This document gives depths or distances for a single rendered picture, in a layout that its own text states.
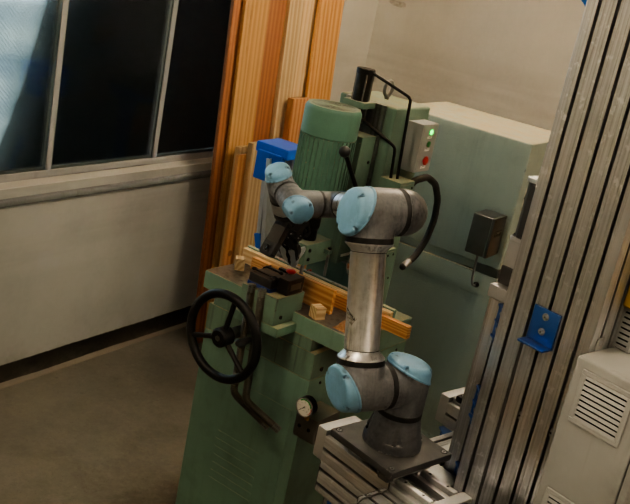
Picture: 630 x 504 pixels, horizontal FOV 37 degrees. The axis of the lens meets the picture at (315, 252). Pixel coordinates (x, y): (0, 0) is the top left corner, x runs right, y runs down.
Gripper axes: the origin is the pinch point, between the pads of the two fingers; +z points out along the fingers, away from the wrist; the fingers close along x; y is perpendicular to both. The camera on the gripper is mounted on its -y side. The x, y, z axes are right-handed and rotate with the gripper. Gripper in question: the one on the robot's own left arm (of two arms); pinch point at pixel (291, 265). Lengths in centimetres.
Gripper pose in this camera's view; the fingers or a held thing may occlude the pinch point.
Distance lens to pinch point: 283.9
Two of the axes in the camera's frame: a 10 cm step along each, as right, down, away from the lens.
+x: -7.8, -3.3, 5.2
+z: 1.3, 7.3, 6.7
